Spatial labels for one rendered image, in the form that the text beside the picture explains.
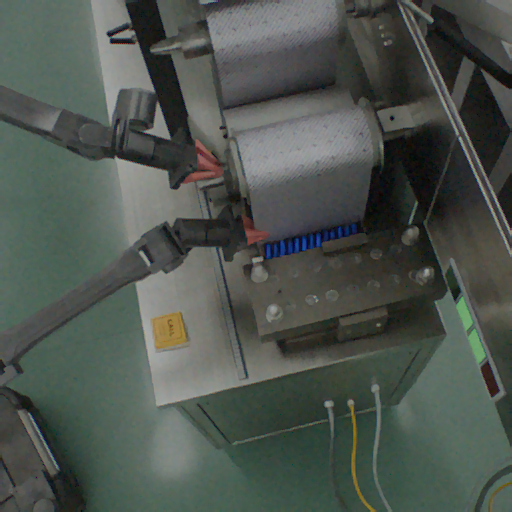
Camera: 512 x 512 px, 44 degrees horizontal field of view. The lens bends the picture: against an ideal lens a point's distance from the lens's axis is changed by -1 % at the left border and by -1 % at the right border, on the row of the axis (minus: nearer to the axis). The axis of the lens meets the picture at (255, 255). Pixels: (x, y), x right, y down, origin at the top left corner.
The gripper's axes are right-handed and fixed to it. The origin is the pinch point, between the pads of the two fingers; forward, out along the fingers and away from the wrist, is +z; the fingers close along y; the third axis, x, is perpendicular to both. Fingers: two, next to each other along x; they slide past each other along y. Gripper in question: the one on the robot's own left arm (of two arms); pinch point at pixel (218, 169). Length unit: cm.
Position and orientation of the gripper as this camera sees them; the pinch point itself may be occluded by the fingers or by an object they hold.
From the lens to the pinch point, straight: 121.9
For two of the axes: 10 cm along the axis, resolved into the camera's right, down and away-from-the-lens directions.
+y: 1.6, 8.5, -5.0
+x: 5.4, -5.0, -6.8
